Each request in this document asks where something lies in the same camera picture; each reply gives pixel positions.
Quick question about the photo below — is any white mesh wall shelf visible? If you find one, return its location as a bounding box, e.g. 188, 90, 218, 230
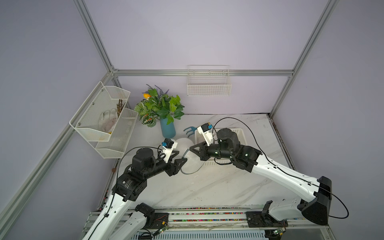
69, 82, 138, 159

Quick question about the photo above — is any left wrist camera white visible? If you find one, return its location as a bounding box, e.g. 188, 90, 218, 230
161, 138, 178, 163

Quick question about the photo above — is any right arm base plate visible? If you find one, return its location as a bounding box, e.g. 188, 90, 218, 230
246, 212, 288, 228

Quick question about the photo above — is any artificial green plant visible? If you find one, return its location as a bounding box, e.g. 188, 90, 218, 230
134, 84, 185, 128

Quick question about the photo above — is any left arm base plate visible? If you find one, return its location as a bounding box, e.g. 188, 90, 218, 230
144, 213, 169, 230

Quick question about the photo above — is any white wire wall basket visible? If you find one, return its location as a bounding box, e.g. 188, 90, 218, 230
187, 65, 232, 97

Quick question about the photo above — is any aluminium frame rail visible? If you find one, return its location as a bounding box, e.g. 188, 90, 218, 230
114, 70, 294, 77

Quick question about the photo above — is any teal vase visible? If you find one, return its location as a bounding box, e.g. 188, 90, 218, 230
160, 119, 176, 139

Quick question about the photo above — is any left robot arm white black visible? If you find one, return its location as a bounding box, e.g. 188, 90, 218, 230
83, 147, 188, 240

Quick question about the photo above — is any clear glove in shelf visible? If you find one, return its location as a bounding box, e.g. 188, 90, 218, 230
98, 109, 118, 134

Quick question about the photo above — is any white plastic basket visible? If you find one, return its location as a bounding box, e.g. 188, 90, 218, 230
212, 128, 249, 170

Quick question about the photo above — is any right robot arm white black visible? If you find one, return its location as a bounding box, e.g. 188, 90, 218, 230
189, 128, 332, 226

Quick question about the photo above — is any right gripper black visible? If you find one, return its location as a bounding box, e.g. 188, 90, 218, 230
190, 140, 234, 161

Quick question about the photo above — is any blue yellow garden fork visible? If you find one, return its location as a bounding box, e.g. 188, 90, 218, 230
184, 126, 197, 138

